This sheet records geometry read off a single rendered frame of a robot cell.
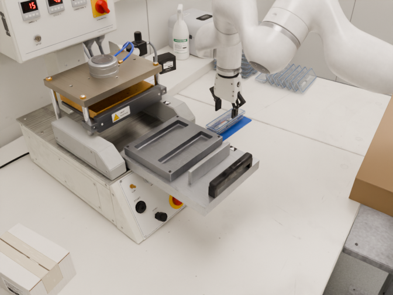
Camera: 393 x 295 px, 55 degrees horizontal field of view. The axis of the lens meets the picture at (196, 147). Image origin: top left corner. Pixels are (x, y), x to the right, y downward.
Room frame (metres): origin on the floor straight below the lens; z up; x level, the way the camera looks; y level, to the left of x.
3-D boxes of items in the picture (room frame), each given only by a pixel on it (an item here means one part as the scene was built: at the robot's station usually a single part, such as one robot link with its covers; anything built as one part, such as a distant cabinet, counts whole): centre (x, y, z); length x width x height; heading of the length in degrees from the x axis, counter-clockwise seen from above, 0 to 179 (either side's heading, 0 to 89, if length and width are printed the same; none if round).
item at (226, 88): (1.21, -0.11, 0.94); 0.10 x 0.08 x 0.11; 48
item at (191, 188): (0.76, 0.02, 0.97); 0.30 x 0.22 x 0.08; 49
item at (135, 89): (0.96, 0.25, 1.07); 0.22 x 0.17 x 0.10; 139
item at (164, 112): (1.01, 0.11, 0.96); 0.26 x 0.05 x 0.07; 49
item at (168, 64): (1.63, 0.15, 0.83); 0.09 x 0.06 x 0.07; 127
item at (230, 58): (1.21, -0.11, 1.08); 0.09 x 0.08 x 0.13; 84
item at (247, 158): (0.67, -0.08, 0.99); 0.15 x 0.02 x 0.04; 139
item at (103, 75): (0.99, 0.27, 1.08); 0.31 x 0.24 x 0.13; 139
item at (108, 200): (0.97, 0.24, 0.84); 0.53 x 0.37 x 0.17; 49
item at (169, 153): (0.79, 0.06, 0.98); 0.20 x 0.17 x 0.03; 139
